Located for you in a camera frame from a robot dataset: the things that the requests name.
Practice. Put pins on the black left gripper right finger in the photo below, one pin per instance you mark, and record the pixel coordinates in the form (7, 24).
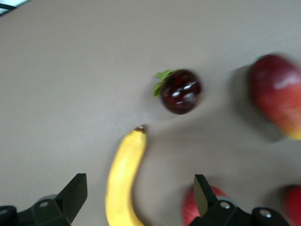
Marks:
(211, 209)

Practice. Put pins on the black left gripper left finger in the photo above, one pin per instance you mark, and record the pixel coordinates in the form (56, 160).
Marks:
(63, 204)

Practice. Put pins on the red yellow apple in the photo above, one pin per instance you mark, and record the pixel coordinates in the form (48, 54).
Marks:
(189, 207)

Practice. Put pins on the red yellow mango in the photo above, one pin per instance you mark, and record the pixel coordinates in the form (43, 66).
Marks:
(279, 94)

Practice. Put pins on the yellow banana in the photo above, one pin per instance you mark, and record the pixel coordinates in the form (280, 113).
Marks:
(122, 179)

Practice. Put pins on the red pomegranate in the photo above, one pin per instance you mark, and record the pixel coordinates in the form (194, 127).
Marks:
(294, 204)

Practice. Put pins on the dark purple mangosteen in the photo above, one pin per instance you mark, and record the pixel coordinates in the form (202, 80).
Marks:
(181, 91)

